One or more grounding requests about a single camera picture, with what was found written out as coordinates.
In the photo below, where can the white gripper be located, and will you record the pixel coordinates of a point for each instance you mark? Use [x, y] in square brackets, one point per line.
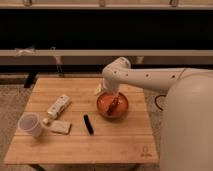
[112, 88]

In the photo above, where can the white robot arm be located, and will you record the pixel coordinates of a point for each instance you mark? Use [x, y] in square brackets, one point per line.
[187, 123]

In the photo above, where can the black eraser stick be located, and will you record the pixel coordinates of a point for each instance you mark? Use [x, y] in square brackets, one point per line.
[88, 124]

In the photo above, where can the orange bowl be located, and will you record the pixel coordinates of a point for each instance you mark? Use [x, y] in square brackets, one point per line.
[105, 99]

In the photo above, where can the white remote controller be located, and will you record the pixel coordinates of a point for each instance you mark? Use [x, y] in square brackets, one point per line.
[58, 106]

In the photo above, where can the wooden table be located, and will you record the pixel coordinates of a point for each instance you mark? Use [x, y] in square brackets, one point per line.
[128, 140]

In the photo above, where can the white mug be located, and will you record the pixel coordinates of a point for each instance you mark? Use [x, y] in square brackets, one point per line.
[30, 124]

